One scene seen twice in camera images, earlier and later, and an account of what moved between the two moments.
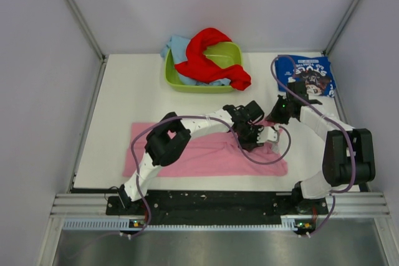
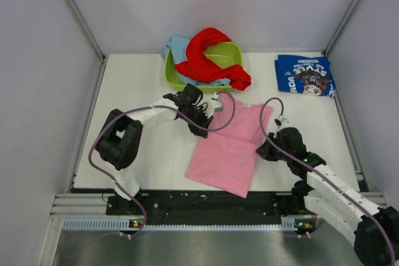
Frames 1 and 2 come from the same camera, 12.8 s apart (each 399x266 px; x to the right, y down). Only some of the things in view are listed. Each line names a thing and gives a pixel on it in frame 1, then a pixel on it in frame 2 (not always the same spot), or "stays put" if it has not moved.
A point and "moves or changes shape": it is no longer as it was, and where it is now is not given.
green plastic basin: (222, 55) stays put
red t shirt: (199, 67) stays put
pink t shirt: (218, 154) moves or changes shape
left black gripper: (250, 145) → (204, 122)
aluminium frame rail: (338, 205) stays put
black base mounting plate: (213, 205) stays put
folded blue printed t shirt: (316, 70) stays put
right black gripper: (274, 116) → (265, 151)
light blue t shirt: (177, 47) stays put
